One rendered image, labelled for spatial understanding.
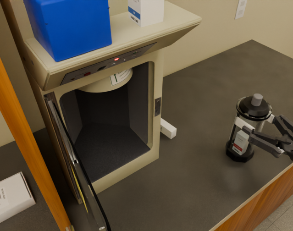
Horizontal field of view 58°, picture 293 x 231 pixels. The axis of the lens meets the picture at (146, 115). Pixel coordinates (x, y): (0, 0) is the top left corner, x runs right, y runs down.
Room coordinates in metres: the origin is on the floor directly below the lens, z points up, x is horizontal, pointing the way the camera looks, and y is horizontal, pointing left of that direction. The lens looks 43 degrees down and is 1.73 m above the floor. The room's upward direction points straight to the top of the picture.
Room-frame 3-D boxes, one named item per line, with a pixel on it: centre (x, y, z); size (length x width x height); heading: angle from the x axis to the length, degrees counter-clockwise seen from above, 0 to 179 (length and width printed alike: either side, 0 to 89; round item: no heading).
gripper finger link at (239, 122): (0.60, -0.31, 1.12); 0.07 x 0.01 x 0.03; 36
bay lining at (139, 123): (0.62, 0.16, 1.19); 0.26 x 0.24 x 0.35; 126
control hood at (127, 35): (0.47, 0.05, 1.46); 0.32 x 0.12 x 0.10; 126
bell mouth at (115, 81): (0.61, 0.13, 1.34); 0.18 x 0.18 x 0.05
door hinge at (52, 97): (0.43, 0.20, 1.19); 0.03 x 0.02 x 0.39; 126
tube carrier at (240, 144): (0.64, -0.35, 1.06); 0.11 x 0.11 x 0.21
